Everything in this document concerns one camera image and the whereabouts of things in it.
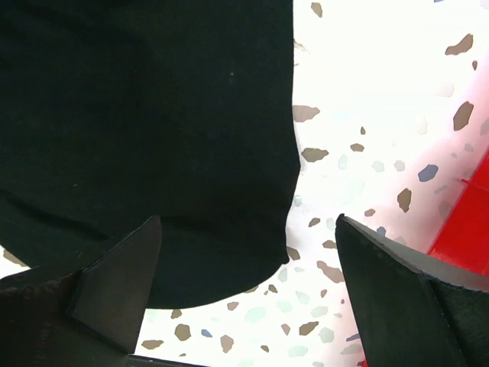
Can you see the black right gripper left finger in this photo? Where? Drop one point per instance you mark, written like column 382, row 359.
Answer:
column 83, row 310

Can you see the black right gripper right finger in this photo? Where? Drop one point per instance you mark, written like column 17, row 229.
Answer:
column 411, row 309

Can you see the black t shirt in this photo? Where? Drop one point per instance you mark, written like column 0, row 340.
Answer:
column 116, row 111

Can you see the red plastic bin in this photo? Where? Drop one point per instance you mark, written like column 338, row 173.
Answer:
column 463, row 239

